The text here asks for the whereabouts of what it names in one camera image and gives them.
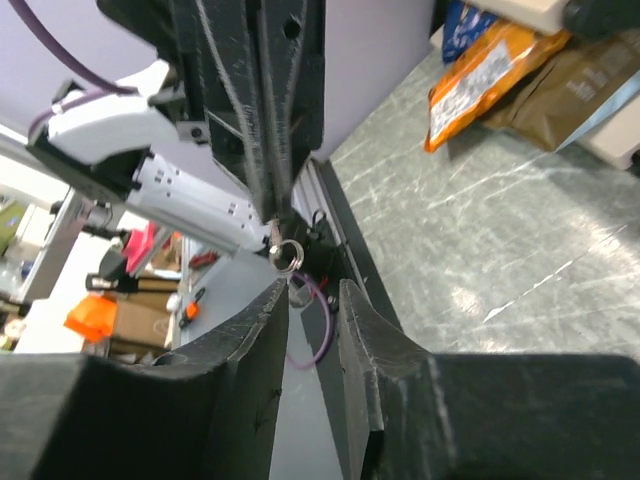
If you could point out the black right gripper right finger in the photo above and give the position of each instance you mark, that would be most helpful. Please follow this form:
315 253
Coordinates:
414 414

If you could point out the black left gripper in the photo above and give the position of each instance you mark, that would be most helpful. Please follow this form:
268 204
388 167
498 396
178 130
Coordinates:
227 75

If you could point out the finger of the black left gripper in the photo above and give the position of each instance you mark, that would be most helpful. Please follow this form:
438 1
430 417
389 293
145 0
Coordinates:
290 39

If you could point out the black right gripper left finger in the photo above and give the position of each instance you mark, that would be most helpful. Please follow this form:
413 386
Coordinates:
206 410

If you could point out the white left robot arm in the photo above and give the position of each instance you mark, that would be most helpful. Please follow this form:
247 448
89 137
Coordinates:
144 142

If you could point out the blue Doritos bag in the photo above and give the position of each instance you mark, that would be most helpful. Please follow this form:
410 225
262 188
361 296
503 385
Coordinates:
463 25

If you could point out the orange snack bag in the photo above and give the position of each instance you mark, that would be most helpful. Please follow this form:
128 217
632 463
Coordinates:
499 59

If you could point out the brown snack bag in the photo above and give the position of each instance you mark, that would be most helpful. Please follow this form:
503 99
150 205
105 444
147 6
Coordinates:
574 92

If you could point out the aluminium rail frame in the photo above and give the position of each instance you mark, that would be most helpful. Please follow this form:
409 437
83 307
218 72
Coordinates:
308 193

